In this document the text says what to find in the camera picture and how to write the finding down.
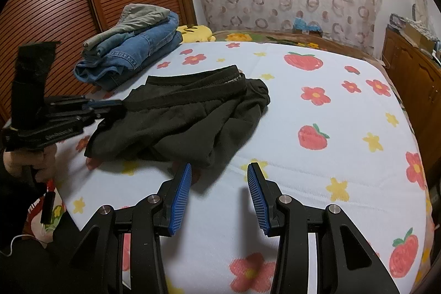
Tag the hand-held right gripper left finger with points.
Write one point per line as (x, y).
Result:
(179, 201)

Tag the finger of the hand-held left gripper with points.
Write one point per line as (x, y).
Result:
(110, 115)
(103, 104)

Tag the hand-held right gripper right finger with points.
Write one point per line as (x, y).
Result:
(256, 201)

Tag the grey-green folded pants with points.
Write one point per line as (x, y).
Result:
(137, 16)

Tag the person's left hand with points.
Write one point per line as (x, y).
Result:
(44, 159)

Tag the blue denim jeans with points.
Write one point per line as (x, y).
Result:
(110, 70)

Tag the white floral bed sheet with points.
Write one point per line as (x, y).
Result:
(293, 177)

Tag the faded light blue jeans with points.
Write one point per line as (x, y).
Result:
(155, 32)

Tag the red patterned mattress cover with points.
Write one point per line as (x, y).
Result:
(55, 211)

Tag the yellow plush pillow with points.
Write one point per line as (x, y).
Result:
(194, 34)

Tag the blue plastic bag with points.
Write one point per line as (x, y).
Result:
(305, 25)

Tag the wooden cabinet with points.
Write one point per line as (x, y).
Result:
(413, 73)

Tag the cardboard box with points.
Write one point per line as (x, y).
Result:
(418, 35)

